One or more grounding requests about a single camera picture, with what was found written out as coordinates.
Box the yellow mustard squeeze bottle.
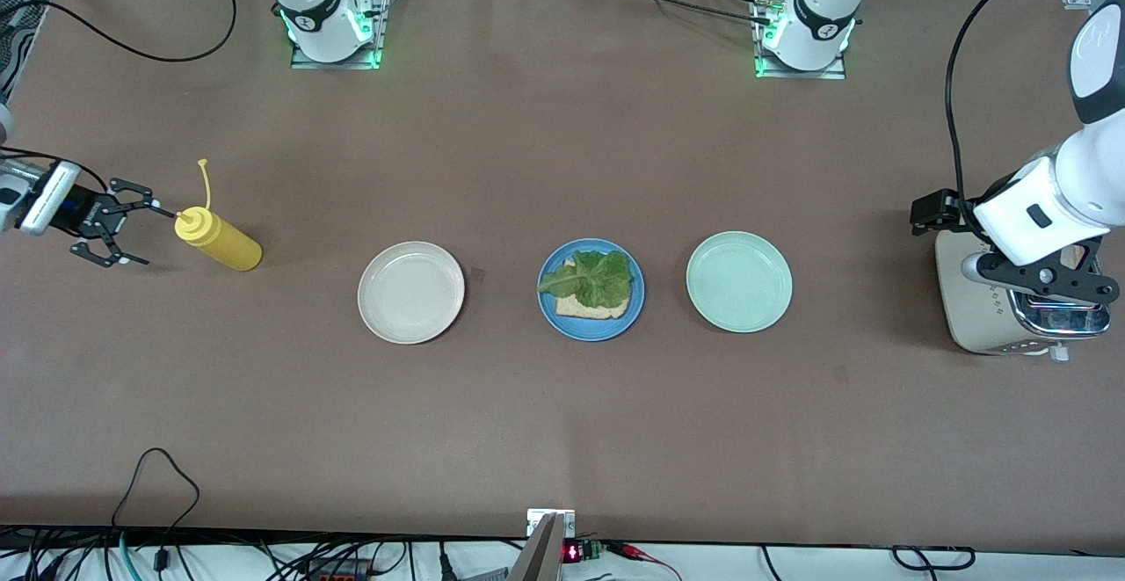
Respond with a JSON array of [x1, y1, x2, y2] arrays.
[[174, 159, 263, 272]]

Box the green lettuce leaf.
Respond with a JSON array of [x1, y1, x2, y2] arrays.
[[538, 250, 635, 309]]

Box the pale green round plate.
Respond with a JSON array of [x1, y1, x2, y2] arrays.
[[686, 231, 794, 334]]

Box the beige round plate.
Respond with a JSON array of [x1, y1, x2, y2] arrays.
[[358, 242, 466, 345]]

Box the blue round plate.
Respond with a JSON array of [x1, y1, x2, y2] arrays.
[[539, 238, 647, 342]]

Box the beige chrome toaster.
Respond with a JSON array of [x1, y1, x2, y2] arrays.
[[934, 229, 1113, 362]]

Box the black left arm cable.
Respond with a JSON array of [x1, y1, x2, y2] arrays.
[[945, 0, 1125, 208]]

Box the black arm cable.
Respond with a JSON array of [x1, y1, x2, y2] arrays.
[[0, 0, 238, 191], [945, 0, 1125, 208]]

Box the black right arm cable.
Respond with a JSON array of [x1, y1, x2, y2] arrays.
[[0, 0, 238, 191]]

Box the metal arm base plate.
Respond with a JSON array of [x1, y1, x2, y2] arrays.
[[290, 0, 385, 70], [754, 0, 847, 81]]

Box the thin black looped cable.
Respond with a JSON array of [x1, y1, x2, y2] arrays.
[[110, 447, 201, 547]]

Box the black cable across table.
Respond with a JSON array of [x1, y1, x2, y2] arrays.
[[580, 0, 774, 26]]

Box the black coiled cable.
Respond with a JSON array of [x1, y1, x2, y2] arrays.
[[892, 546, 976, 571]]

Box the red clip lead wires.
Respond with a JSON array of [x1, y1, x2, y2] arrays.
[[606, 541, 682, 581]]

